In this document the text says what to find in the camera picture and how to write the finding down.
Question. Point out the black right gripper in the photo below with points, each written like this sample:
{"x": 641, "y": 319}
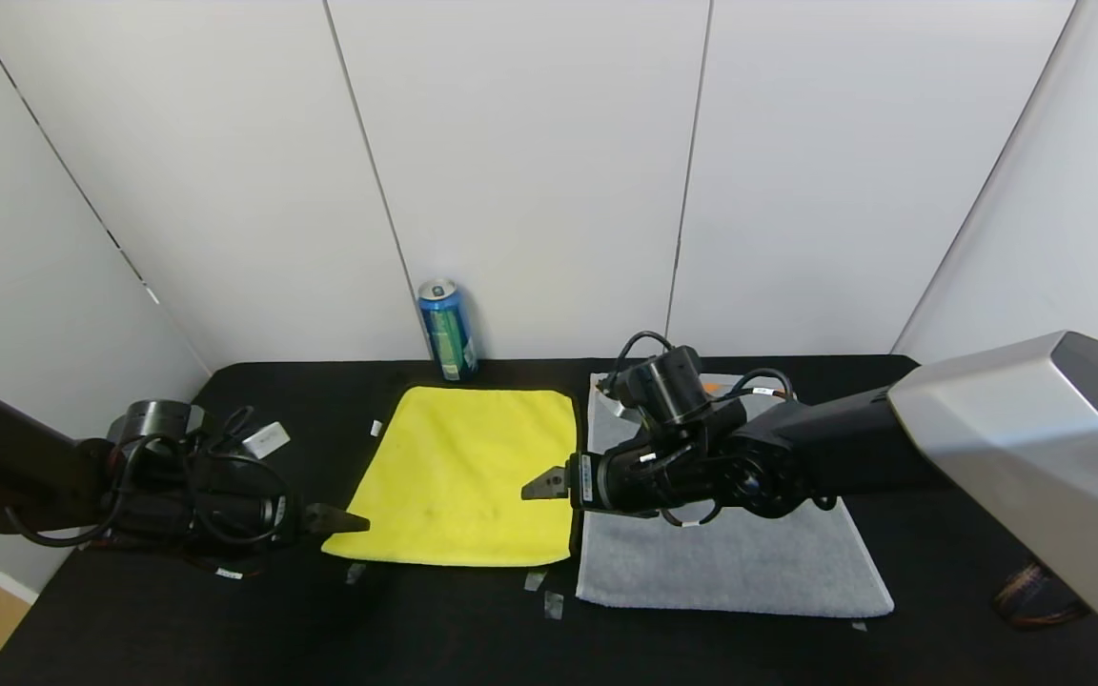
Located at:
{"x": 580, "y": 481}

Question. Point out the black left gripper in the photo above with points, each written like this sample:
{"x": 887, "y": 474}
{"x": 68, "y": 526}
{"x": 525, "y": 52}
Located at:
{"x": 294, "y": 515}

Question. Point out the yellow towel with black trim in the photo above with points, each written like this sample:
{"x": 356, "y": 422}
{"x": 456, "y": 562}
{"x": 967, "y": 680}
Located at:
{"x": 463, "y": 476}

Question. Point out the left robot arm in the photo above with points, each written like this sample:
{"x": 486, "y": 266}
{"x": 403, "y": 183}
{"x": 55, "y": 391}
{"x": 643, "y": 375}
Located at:
{"x": 15, "y": 467}

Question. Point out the grey towel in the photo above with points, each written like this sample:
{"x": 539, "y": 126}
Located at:
{"x": 730, "y": 562}

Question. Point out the blue drink can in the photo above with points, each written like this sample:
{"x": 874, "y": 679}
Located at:
{"x": 449, "y": 333}

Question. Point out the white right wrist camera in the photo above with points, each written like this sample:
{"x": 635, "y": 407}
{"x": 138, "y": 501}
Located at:
{"x": 611, "y": 403}

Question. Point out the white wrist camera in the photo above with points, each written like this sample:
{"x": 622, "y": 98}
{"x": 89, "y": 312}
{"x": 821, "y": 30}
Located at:
{"x": 266, "y": 440}
{"x": 611, "y": 403}

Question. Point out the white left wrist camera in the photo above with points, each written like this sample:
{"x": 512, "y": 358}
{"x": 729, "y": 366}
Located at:
{"x": 266, "y": 440}

